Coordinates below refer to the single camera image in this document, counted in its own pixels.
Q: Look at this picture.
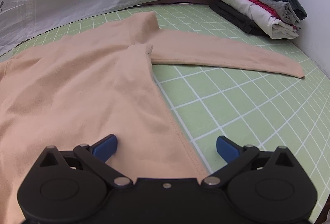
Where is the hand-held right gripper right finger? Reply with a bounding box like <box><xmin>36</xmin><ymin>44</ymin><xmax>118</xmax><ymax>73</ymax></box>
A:
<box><xmin>201</xmin><ymin>135</ymin><xmax>296</xmax><ymax>188</ymax></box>

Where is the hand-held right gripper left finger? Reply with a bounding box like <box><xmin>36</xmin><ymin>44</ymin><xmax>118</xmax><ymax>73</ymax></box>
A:
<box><xmin>39</xmin><ymin>134</ymin><xmax>133</xmax><ymax>188</ymax></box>

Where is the beige long-sleeve shirt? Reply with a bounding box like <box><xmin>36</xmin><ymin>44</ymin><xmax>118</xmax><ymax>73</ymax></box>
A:
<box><xmin>0</xmin><ymin>11</ymin><xmax>306</xmax><ymax>224</ymax></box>

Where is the stack of folded clothes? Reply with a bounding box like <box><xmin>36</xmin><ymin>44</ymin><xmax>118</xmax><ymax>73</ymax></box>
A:
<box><xmin>202</xmin><ymin>0</ymin><xmax>299</xmax><ymax>39</ymax></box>

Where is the green grid mat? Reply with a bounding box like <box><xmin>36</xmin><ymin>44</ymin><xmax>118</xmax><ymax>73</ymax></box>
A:
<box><xmin>0</xmin><ymin>2</ymin><xmax>330</xmax><ymax>224</ymax></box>

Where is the folded black garment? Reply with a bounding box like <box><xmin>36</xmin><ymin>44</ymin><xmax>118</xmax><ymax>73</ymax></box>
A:
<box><xmin>209</xmin><ymin>0</ymin><xmax>271</xmax><ymax>38</ymax></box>

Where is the folded grey garment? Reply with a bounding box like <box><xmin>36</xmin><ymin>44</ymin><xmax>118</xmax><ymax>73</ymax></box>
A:
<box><xmin>223</xmin><ymin>0</ymin><xmax>301</xmax><ymax>24</ymax></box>

